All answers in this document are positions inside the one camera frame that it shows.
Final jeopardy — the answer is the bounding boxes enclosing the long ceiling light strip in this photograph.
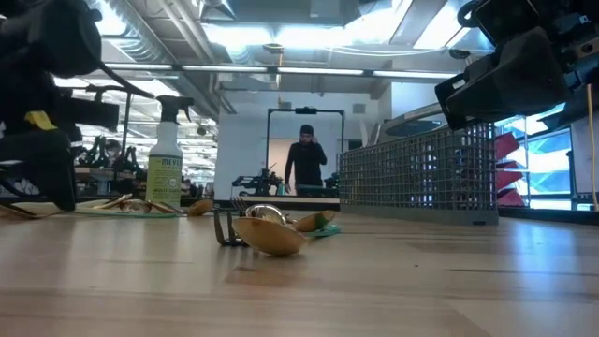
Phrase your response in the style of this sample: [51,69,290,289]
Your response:
[102,62,462,81]

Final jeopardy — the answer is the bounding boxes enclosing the grey mesh cutlery basket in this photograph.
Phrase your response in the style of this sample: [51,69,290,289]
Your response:
[339,103,500,227]

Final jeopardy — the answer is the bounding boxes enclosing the background robot arms group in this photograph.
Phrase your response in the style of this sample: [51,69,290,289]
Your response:
[77,135,141,172]

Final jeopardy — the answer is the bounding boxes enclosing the beige door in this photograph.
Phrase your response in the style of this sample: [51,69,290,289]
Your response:
[267,139,302,197]

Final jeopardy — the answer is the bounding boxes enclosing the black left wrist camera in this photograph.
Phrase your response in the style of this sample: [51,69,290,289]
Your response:
[59,95,121,133]

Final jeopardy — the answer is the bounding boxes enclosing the red plastic bins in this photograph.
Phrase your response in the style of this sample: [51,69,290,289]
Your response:
[494,130,526,208]

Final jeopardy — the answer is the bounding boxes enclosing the yellow label spray cleaner bottle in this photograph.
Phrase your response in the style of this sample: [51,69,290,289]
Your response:
[144,95,196,211]

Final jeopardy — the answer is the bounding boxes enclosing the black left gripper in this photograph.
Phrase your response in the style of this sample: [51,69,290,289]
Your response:
[0,69,81,212]

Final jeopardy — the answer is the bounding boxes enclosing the background wooden table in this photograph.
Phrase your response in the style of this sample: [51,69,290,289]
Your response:
[74,166,146,196]

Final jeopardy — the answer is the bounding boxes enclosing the black background camera frame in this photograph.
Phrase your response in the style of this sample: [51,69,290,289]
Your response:
[265,106,346,198]
[83,83,133,155]

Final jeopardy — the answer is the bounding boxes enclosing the silver ceiling duct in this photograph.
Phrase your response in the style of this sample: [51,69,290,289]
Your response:
[105,0,238,116]

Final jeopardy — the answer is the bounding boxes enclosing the blue lit glass partition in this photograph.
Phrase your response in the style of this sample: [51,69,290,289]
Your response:
[495,102,575,212]

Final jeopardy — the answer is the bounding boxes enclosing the person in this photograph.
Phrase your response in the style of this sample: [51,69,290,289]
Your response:
[284,124,329,188]

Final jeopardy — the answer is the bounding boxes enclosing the yellow hanging cable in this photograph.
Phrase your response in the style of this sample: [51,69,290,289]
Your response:
[585,82,599,212]

